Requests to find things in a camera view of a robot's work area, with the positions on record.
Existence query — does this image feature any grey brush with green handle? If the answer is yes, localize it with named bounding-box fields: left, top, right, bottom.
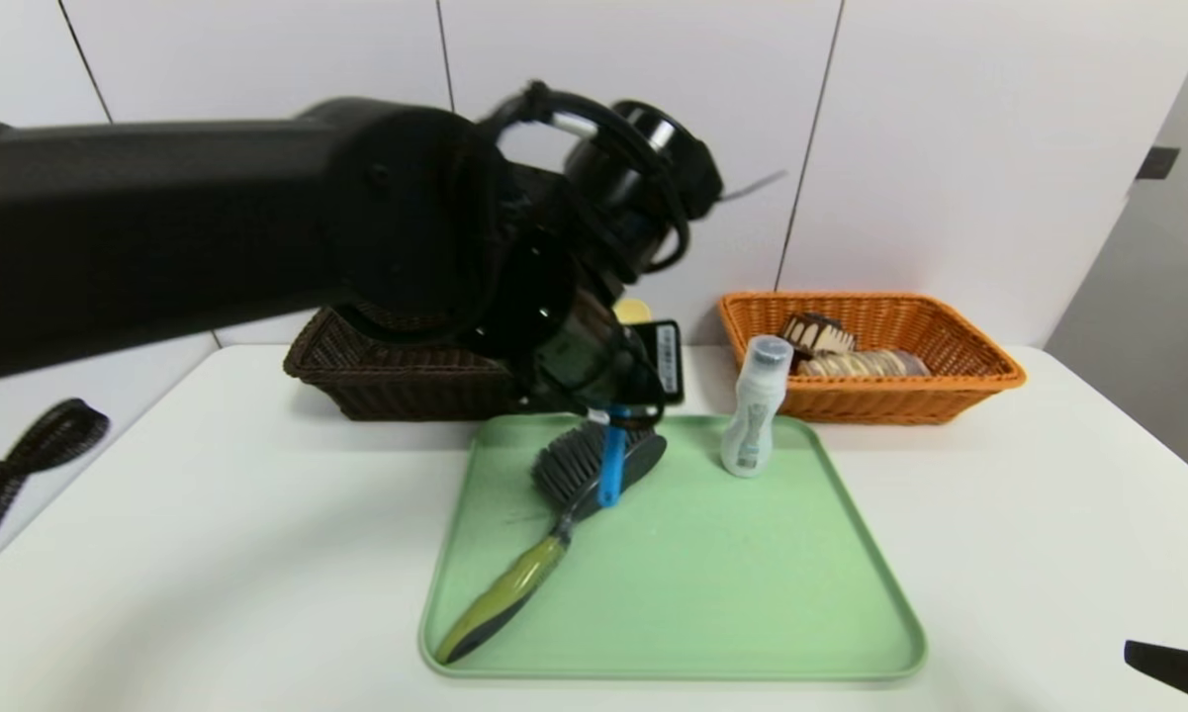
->
left=436, top=420, right=669, bottom=666

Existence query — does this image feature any braided left arm cable sleeve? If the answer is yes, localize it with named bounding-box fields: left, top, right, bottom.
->
left=0, top=399, right=112, bottom=589

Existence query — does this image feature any dark brown wicker basket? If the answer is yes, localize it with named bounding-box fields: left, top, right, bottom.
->
left=284, top=305, right=550, bottom=423

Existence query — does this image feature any yellow spoon with blue handle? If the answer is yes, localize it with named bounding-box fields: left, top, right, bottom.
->
left=596, top=299, right=654, bottom=508

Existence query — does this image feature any striped twisted bread loaf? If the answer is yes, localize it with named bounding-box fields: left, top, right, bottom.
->
left=799, top=348, right=933, bottom=380

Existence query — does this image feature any white plastic bottle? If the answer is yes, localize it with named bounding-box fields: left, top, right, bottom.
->
left=720, top=336, right=795, bottom=480

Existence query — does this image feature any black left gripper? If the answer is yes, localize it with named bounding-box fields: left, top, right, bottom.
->
left=587, top=319, right=685, bottom=448

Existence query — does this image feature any chocolate blueberry cake slice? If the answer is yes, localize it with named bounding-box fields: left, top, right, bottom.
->
left=783, top=312, right=857, bottom=359

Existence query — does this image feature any orange wicker basket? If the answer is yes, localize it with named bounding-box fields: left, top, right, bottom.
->
left=718, top=292, right=1028, bottom=427

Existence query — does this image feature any green plastic tray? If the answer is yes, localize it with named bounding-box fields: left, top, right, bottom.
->
left=419, top=415, right=928, bottom=681

